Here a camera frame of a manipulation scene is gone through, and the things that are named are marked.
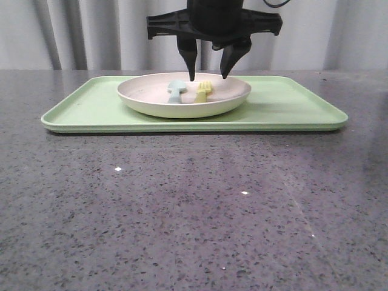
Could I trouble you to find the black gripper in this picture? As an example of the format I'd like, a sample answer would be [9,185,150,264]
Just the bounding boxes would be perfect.
[147,0,283,81]

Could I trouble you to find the yellow plastic fork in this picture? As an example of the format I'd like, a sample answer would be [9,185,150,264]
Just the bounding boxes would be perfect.
[194,81,213,103]

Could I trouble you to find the beige round plate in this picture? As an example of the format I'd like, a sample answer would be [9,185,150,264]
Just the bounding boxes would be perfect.
[117,72,252,119]

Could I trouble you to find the light blue plastic spoon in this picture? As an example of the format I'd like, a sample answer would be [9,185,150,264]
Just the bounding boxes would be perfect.
[167,80,187,104]

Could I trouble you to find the green plastic serving tray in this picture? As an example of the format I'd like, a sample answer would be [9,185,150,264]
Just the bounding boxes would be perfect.
[41,76,348,133]

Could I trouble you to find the grey pleated curtain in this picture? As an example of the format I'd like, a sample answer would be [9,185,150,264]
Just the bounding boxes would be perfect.
[1,1,387,74]

